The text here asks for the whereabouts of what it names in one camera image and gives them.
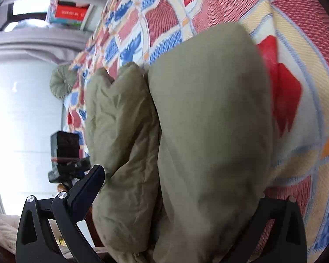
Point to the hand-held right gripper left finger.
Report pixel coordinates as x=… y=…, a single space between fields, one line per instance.
x=85 y=197

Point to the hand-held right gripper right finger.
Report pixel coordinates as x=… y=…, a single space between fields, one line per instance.
x=260 y=219

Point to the khaki quilted jacket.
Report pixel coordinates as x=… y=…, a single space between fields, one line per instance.
x=208 y=142

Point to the round grey-green cushion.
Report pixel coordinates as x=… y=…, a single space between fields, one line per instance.
x=61 y=83

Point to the pink knitted cloth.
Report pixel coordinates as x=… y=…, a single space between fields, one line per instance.
x=2 y=230

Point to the grey curtain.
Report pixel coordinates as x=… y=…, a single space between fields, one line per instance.
x=30 y=43

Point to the red box on shelf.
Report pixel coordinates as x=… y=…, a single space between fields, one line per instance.
x=88 y=16

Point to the red blue patterned bed blanket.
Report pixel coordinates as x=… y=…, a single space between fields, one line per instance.
x=304 y=46

